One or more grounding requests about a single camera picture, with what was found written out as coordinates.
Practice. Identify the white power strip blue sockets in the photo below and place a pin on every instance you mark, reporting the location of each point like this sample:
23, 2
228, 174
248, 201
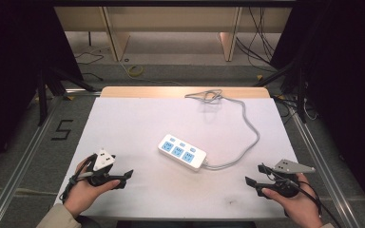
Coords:
181, 152

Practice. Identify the black curtain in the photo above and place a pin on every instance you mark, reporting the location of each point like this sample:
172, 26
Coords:
345, 79
15, 63

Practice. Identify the person's left hand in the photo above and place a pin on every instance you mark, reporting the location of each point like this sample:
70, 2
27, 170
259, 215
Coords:
82, 193

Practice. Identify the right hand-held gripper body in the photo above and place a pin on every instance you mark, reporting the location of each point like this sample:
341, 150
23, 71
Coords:
293, 167

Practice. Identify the light wooden table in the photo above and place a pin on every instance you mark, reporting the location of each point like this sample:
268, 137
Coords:
158, 92

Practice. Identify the white table cover sheet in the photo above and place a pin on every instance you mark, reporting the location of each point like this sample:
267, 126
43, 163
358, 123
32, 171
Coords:
133, 126

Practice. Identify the beige wooden desk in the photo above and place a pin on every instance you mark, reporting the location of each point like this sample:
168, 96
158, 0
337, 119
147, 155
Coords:
171, 19

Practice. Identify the aluminium floor rail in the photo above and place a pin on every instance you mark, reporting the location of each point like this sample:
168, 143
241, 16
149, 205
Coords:
326, 177
19, 171

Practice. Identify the yellow tape roll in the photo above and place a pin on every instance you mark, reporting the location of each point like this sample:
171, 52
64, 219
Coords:
136, 71

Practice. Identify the black metal stand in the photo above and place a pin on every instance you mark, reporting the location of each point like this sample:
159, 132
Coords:
42, 95
301, 95

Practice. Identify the person's right hand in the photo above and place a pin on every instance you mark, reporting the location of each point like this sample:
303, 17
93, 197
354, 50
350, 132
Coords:
297, 209

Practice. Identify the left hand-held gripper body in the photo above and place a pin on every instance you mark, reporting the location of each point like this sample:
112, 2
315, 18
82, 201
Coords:
103, 162

